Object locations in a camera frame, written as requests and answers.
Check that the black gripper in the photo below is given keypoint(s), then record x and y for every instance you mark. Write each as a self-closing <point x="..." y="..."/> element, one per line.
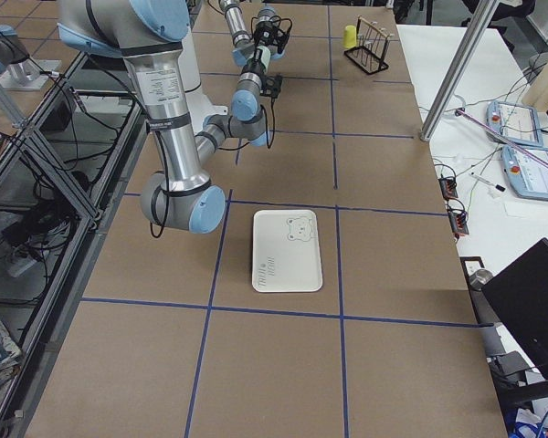
<point x="264" y="30"/>
<point x="256" y="65"/>

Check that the pale green plastic cup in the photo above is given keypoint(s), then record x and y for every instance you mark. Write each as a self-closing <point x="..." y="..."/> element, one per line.
<point x="263" y="55"/>

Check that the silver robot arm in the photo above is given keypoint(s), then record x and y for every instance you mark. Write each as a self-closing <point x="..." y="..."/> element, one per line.
<point x="242" y="38"/>
<point x="153" y="38"/>

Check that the yellow plastic cup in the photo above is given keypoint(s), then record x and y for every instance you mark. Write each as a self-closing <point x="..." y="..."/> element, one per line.
<point x="349" y="37"/>

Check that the cream bear tray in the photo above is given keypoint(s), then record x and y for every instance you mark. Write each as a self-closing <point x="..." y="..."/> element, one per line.
<point x="286" y="256"/>

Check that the metal cup on desk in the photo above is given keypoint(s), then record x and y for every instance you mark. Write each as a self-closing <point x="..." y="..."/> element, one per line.
<point x="479" y="278"/>

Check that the upper orange black connector box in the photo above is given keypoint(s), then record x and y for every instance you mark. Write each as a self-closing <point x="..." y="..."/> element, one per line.
<point x="448" y="187"/>

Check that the orange black connector box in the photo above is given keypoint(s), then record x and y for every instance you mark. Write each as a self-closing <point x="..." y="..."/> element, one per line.
<point x="448" y="187"/>
<point x="458" y="219"/>

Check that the lower orange black connector box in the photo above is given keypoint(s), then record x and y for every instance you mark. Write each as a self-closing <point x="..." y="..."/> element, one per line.
<point x="458" y="219"/>

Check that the upper teach pendant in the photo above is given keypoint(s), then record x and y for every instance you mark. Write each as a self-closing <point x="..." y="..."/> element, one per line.
<point x="516" y="122"/>

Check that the teach pendant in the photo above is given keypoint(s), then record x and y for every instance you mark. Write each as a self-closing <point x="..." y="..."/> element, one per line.
<point x="527" y="178"/>
<point x="516" y="122"/>

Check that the black marker pen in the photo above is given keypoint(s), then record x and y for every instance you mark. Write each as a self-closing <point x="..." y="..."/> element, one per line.
<point x="481" y="179"/>

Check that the lower teach pendant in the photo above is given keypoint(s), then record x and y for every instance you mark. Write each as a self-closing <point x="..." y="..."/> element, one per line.
<point x="527" y="178"/>

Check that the white power strip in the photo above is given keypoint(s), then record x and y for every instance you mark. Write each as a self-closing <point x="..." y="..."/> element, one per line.
<point x="17" y="266"/>

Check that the black laptop monitor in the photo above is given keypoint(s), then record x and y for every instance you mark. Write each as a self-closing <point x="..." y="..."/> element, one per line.
<point x="518" y="295"/>

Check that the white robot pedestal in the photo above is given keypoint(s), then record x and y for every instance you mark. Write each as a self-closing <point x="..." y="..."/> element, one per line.
<point x="199" y="104"/>

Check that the black wire cup rack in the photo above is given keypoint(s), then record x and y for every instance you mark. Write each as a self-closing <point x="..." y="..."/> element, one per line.
<point x="370" y="47"/>

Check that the aluminium frame post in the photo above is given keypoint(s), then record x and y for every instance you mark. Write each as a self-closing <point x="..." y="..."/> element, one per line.
<point x="479" y="23"/>

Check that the aluminium side frame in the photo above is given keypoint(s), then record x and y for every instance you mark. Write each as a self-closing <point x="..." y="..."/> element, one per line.
<point x="70" y="135"/>

